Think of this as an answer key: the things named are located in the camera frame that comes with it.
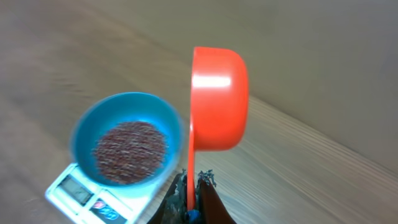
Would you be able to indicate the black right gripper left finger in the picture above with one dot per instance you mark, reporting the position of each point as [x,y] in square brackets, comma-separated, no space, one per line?
[173,207]

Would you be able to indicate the red beans in bowl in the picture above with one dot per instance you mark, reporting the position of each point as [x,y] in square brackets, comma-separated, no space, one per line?
[130,152]

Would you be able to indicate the orange scoop with blue handle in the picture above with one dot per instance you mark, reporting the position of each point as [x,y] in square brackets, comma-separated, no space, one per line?
[218,107]

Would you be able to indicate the blue plastic bowl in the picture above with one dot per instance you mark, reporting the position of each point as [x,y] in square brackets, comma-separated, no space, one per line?
[126,107]

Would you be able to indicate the white digital kitchen scale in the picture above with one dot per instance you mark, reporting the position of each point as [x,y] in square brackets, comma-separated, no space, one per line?
[85,201]

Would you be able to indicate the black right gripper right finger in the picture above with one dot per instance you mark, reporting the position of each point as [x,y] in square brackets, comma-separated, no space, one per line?
[210,206]

